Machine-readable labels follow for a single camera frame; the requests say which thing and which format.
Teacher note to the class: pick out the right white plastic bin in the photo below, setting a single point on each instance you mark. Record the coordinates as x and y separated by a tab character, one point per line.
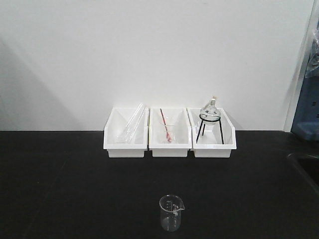
210	145

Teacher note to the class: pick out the blue equipment at right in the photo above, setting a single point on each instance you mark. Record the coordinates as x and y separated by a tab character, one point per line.
306	119

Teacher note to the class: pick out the white plastic bin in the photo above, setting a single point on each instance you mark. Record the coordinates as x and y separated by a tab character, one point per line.
180	129
210	145
118	119

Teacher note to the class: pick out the round-bottom glass flask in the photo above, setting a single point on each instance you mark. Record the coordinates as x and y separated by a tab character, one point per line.
209	113

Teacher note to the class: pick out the clear glass tubes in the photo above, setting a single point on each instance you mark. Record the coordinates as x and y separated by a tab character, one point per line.
130	129

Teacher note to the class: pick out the red glass stirring rod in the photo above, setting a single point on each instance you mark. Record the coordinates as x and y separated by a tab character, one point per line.
166	126

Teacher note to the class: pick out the left white plastic bin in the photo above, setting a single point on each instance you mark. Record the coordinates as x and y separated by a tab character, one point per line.
118	119

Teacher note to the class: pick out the black tripod stand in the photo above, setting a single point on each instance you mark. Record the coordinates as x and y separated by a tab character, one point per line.
221	132

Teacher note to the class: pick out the clear glass beaker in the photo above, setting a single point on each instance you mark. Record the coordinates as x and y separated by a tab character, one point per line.
171	207

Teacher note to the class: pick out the black sink basin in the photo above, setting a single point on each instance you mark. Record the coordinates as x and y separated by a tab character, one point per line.
307	165

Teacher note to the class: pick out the middle white plastic bin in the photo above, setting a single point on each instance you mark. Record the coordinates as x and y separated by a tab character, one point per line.
180	129

